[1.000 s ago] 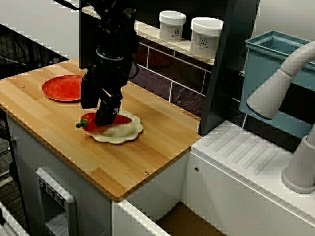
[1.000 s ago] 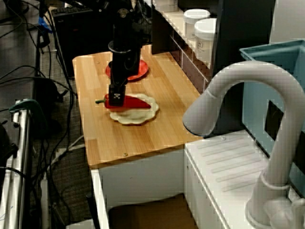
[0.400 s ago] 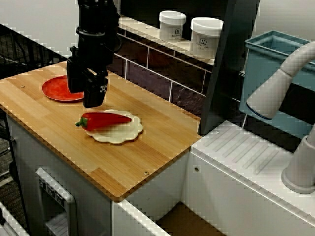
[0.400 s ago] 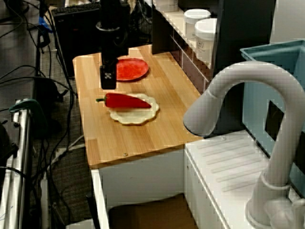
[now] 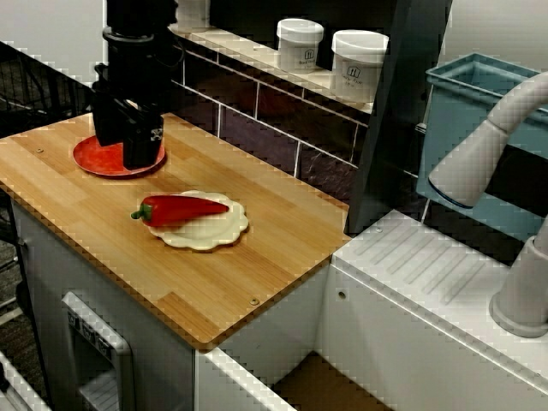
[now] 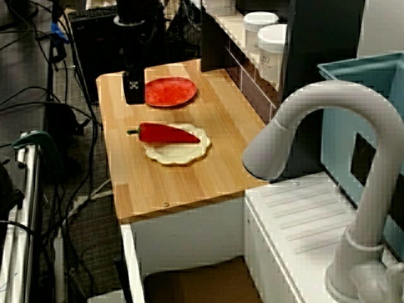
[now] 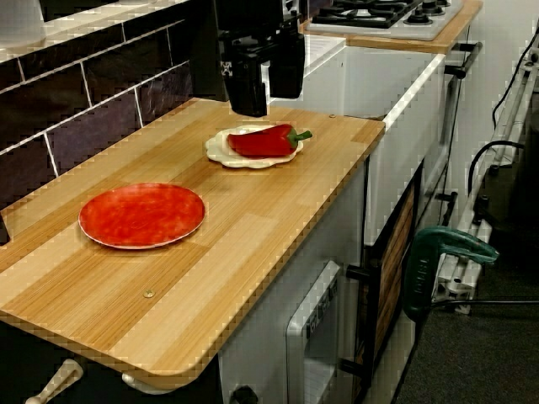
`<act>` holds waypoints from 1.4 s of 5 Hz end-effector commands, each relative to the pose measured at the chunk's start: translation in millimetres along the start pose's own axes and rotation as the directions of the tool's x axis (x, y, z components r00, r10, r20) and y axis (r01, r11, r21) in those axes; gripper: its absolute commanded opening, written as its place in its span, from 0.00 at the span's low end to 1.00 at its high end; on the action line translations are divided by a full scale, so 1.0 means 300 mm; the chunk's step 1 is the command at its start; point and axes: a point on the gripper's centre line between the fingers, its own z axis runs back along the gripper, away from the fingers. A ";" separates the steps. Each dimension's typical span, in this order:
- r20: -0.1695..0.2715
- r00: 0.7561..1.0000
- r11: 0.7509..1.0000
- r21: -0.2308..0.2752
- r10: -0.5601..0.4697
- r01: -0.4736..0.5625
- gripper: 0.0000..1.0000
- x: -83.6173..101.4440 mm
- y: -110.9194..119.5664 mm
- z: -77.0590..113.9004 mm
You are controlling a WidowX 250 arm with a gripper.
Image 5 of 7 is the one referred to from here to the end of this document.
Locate white lidded jar with label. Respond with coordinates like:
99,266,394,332
331,29,390,104
276,18,325,74

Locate dark tile backsplash panel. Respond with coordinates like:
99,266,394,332
164,42,372,202

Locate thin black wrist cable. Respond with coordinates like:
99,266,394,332
162,39,188,69

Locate white dispenser door panel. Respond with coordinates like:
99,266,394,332
61,290,135,411

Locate white toy kitchen cabinet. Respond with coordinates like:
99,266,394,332
8,199,331,411

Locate teal plastic bin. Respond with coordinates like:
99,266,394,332
417,52,548,243

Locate plain white plastic jar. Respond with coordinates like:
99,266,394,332
176,0,211,33

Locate wide black hutch post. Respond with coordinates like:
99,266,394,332
345,0,455,237

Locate grey toy faucet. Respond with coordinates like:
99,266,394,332
427,70,548,339

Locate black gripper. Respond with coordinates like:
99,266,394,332
92,40,172,170

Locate red round plate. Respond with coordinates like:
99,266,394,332
72,134,167,177

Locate cream hutch shelf board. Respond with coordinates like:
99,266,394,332
169,23,376,115

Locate cream scalloped plate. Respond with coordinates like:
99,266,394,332
146,190,249,252

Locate red toy bell pepper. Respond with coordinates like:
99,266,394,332
130,194,231,228

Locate aluminium frame rail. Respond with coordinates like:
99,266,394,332
0,348,52,411

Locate white toy sink with drainboard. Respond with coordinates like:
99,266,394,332
194,208,548,411

